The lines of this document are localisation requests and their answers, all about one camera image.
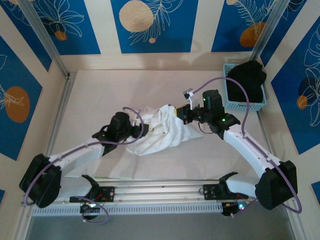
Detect light blue plastic basket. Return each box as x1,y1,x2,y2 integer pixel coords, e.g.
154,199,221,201
222,62,267,112

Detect white t-shirt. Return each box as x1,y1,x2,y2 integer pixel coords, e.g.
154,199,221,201
124,103,203,156

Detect pale pink table cover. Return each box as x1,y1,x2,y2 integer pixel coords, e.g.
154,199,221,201
43,69,283,181

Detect black garment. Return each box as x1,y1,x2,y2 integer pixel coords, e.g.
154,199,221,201
226,60,268,104

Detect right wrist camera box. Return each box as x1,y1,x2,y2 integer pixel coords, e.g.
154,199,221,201
182,87,196,110

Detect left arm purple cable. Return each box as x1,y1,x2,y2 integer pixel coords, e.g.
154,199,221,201
23,106,148,225

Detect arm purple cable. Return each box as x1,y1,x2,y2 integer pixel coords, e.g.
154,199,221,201
192,77,303,218
23,106,148,225

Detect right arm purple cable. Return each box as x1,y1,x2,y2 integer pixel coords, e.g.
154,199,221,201
192,77,303,218

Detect aluminium side rail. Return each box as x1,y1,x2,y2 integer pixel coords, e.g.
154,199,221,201
36,71,77,186
243,71,291,182

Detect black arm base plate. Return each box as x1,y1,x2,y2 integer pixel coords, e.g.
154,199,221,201
202,184,250,201
69,186,116,203

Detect blue floral wall panel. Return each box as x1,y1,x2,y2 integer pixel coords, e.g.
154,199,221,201
270,17,320,156
31,0,102,56
0,34,44,162
210,0,278,53
110,0,200,54

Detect aluminium rail frame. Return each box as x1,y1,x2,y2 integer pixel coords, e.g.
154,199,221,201
21,178,298,207

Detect aluminium corner post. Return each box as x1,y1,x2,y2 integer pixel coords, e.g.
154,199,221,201
17,0,71,78
246,0,288,73

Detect white slotted cable duct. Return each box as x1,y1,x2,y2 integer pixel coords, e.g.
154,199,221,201
31,202,223,217

